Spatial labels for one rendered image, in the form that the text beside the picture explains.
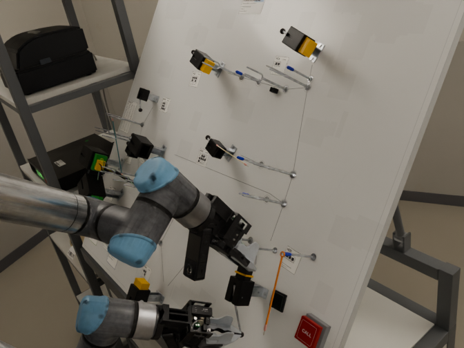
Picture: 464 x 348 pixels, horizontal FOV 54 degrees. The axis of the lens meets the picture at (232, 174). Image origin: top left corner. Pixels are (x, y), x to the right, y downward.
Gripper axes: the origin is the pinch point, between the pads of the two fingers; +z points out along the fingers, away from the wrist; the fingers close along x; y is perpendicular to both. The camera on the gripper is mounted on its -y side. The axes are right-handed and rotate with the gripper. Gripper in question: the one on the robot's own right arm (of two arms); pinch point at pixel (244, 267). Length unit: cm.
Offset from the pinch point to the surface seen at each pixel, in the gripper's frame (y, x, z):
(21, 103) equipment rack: 11, 96, -35
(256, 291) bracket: -2.8, -1.2, 6.3
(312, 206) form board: 18.6, -8.7, -0.9
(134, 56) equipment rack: 52, 93, -16
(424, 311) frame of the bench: 21, -16, 57
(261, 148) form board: 28.4, 11.8, -5.4
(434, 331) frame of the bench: 16, -21, 55
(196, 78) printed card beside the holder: 45, 48, -13
